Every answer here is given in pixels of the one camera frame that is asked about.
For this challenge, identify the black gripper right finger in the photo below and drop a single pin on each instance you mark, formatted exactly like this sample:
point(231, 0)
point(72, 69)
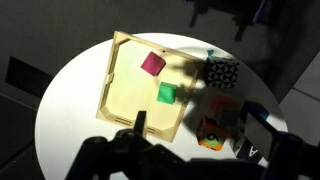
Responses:
point(262, 135)

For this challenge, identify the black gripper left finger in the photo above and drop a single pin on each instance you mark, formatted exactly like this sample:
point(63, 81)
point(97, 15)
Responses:
point(139, 126)

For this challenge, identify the wooden tray box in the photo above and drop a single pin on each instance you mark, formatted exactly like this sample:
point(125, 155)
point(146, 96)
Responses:
point(128, 89)

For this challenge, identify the white blue letter cube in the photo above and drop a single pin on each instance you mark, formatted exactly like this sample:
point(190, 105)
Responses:
point(241, 147)

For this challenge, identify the green cube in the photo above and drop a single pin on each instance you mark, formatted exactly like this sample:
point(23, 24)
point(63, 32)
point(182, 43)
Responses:
point(167, 93)

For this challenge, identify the orange red number cube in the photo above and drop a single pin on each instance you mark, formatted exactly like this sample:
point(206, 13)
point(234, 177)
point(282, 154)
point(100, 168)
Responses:
point(210, 135)

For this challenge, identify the black white patterned cube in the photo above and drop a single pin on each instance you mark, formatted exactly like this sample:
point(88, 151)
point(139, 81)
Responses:
point(220, 72)

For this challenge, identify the magenta cube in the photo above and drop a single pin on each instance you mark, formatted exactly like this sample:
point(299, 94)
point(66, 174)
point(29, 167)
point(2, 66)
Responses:
point(153, 64)

